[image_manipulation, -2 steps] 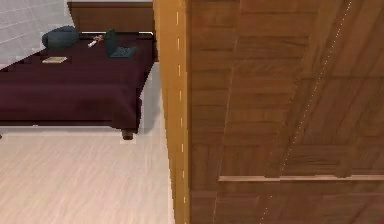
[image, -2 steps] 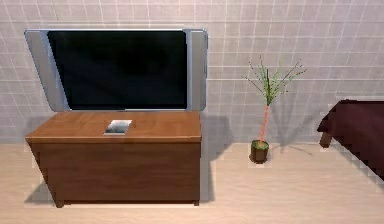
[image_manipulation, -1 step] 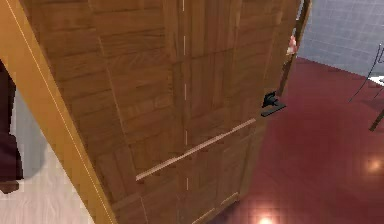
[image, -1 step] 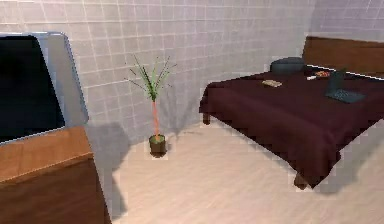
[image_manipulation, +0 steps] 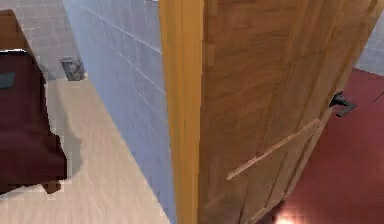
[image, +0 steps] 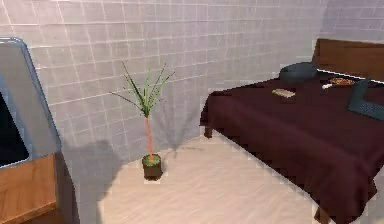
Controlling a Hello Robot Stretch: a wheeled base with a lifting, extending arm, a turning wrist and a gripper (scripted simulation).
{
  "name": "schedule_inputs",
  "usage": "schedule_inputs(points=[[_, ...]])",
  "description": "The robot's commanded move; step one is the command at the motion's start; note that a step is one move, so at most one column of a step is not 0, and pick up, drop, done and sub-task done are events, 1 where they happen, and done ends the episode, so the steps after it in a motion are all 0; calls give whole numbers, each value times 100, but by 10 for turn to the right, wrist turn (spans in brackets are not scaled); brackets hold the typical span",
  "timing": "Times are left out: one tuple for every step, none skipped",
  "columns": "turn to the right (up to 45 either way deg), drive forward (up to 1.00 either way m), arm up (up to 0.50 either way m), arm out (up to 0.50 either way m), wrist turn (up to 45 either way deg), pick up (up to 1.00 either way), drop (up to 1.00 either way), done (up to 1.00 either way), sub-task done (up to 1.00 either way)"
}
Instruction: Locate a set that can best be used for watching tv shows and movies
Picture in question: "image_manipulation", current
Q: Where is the brown wooden room door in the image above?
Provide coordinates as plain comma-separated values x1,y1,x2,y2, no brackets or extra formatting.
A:
159,0,384,224

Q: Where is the grey patterned waste bin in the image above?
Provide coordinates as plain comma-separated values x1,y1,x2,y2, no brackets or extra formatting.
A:
59,56,86,82

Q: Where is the dark grey flat object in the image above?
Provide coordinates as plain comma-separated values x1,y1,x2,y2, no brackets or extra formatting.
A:
0,71,16,90

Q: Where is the black door handle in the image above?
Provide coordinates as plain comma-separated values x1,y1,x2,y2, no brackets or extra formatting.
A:
328,90,358,118

